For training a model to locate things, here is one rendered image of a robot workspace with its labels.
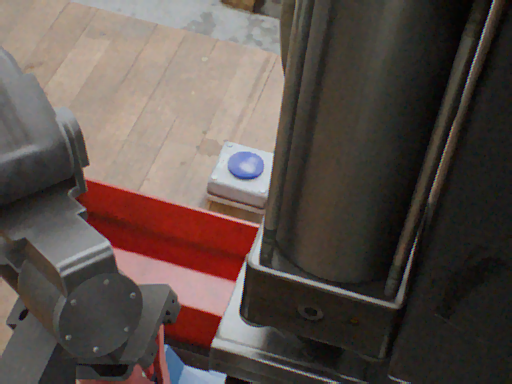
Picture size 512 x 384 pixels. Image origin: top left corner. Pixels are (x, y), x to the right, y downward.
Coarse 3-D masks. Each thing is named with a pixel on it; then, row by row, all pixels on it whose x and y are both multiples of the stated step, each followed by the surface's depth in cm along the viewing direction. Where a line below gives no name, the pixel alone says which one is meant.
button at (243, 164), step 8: (240, 152) 107; (248, 152) 107; (232, 160) 106; (240, 160) 106; (248, 160) 106; (256, 160) 106; (232, 168) 105; (240, 168) 105; (248, 168) 105; (256, 168) 105; (240, 176) 105; (248, 176) 105; (256, 176) 105
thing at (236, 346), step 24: (240, 288) 63; (216, 336) 61; (240, 336) 61; (264, 336) 61; (288, 336) 61; (216, 360) 61; (240, 360) 60; (264, 360) 60; (288, 360) 60; (312, 360) 60; (336, 360) 60; (360, 360) 60
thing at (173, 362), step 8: (168, 352) 78; (168, 360) 78; (176, 360) 79; (168, 368) 78; (176, 368) 79; (184, 368) 80; (192, 368) 80; (152, 376) 76; (176, 376) 78; (184, 376) 79; (192, 376) 79; (200, 376) 79; (208, 376) 79
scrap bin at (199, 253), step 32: (96, 192) 100; (128, 192) 98; (96, 224) 102; (128, 224) 102; (160, 224) 100; (192, 224) 99; (224, 224) 98; (256, 224) 97; (128, 256) 100; (160, 256) 100; (192, 256) 100; (224, 256) 101; (192, 288) 98; (224, 288) 98; (192, 320) 90
